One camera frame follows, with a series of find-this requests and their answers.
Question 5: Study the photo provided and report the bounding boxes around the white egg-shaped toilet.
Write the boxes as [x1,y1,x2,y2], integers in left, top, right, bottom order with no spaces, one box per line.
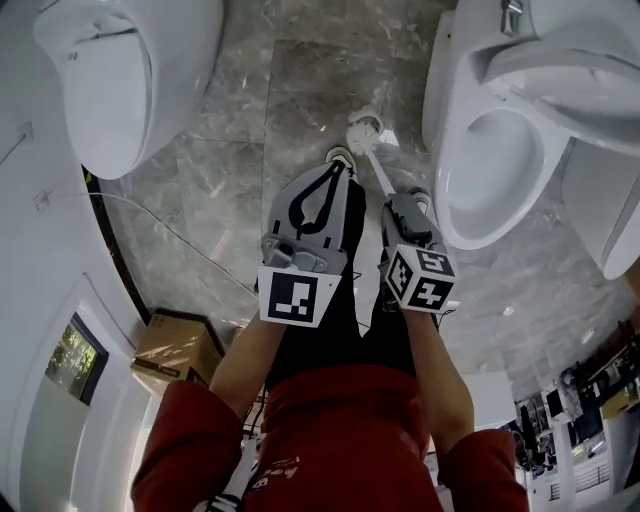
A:
[31,0,225,182]

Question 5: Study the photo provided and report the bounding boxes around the person's right forearm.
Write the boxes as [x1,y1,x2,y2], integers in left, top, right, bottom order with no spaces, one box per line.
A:
[401,303,477,460]

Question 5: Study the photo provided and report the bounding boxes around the chrome water valve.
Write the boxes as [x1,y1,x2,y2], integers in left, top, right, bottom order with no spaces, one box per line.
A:
[500,0,523,36]

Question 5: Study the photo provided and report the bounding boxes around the person's red sweatshirt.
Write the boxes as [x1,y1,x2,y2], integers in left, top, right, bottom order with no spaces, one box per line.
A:
[130,363,532,512]

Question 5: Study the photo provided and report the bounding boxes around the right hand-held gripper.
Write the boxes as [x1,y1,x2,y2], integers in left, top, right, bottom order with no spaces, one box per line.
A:
[380,198,458,316]

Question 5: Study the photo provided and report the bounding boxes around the white toilet with raised seat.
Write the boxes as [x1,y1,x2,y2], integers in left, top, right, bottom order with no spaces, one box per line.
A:
[420,0,640,253]

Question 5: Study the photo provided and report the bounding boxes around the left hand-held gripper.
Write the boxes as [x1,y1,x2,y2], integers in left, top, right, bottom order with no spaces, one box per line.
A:
[256,166,351,330]

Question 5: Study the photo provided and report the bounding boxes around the person's left shoe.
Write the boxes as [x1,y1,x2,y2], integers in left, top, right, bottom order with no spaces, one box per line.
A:
[324,144,360,177]

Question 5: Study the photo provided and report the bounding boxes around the white toilet brush grey handle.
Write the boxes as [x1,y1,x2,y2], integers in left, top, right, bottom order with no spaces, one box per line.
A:
[345,123,436,243]

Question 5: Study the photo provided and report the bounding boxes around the window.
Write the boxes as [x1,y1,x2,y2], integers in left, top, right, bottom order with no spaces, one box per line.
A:
[44,311,110,407]

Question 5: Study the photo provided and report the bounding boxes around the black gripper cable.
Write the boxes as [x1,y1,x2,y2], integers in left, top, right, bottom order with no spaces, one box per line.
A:
[350,268,372,332]

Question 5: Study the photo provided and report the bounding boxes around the brown cardboard box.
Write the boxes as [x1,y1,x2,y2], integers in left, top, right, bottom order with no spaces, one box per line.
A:
[130,307,225,390]

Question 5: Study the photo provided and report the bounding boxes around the person's left forearm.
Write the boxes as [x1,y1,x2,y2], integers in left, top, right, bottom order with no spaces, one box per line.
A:
[208,313,295,432]

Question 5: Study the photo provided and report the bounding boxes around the person's black trousers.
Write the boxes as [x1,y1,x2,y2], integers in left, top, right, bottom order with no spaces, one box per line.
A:
[264,174,420,397]

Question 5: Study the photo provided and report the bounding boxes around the white closed-lid toilet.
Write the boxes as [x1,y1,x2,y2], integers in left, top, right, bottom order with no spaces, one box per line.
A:
[559,138,640,282]

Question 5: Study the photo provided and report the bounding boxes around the person's shoe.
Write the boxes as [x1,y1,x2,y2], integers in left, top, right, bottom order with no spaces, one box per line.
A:
[324,144,360,177]
[406,186,433,215]

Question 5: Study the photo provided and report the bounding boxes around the person's right shoe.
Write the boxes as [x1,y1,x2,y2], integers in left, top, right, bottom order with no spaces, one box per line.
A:
[406,186,433,215]

